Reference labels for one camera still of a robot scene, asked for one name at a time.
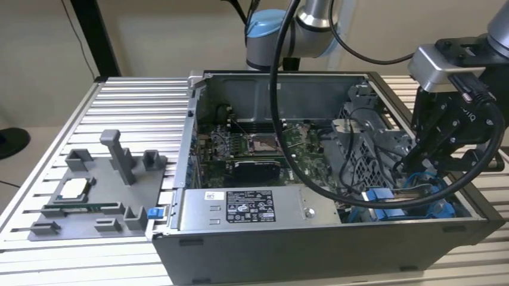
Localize light blue disk wire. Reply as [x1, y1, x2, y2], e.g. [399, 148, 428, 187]
[403, 169, 443, 191]

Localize black RAM slot bank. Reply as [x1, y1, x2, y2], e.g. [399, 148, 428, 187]
[235, 119, 285, 132]

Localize CPU socket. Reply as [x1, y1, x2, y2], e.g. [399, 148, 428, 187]
[245, 132, 287, 154]

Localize thin black wall cable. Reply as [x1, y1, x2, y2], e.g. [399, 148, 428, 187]
[61, 0, 98, 80]

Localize grey parts rack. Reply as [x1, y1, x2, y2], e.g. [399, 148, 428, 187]
[26, 129, 168, 241]

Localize hard disk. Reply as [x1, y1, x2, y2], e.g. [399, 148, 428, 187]
[364, 180, 456, 207]

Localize blue plastic bay bracket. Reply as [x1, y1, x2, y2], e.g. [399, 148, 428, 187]
[374, 207, 407, 222]

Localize green RAM stick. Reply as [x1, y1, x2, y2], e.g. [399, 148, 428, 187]
[42, 203, 120, 211]

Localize black upright frame post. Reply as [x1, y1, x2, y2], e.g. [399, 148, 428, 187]
[70, 0, 122, 78]

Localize silver CPU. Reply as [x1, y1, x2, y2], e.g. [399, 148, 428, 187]
[57, 180, 90, 200]

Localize black power supply label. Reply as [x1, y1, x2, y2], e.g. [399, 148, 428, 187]
[224, 190, 276, 223]

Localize green motherboard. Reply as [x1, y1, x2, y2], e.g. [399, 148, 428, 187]
[193, 119, 339, 190]

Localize black graphics card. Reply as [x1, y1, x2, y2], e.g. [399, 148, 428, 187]
[232, 160, 281, 182]

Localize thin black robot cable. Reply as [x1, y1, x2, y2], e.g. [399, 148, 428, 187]
[328, 0, 416, 65]

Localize black round stand base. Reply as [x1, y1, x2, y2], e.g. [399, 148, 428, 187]
[0, 127, 32, 160]

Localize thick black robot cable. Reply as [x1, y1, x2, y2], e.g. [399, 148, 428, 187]
[268, 0, 506, 209]

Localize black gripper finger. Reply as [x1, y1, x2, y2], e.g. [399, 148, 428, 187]
[399, 139, 442, 173]
[435, 145, 482, 173]

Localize grey perforated drive cage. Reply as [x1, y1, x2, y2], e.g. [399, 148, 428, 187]
[328, 102, 416, 191]

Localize black internal case wire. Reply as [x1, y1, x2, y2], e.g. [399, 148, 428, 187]
[336, 107, 384, 194]

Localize black cables behind arm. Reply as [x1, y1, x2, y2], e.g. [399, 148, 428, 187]
[221, 0, 259, 24]

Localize dark grey open PC case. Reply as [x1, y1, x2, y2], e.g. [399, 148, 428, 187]
[144, 70, 506, 286]

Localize silver power supply unit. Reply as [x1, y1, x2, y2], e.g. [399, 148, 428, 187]
[173, 186, 343, 232]

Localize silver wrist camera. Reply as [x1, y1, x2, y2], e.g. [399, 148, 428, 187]
[407, 43, 486, 92]

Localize black disk wire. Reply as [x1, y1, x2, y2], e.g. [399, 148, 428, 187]
[352, 156, 403, 193]

